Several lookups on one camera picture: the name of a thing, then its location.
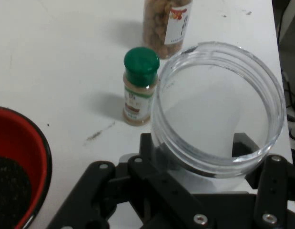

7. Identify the spice bottle with green cap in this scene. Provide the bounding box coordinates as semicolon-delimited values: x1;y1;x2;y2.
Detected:
122;46;161;126

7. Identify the red bowl with black rim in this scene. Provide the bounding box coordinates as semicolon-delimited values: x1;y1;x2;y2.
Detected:
0;105;53;229

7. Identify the black seed heap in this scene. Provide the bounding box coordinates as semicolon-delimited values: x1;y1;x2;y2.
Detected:
0;154;34;229

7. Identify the nut jar with white lid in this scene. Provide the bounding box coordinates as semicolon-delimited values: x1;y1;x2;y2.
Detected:
142;0;194;60

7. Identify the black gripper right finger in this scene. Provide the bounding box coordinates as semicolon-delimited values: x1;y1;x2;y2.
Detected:
230;132;295;229

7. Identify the clear jar with black seeds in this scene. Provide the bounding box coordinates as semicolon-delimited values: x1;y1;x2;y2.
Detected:
149;41;287;194

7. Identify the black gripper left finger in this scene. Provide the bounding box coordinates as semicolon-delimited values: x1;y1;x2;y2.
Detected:
45;133;211;229

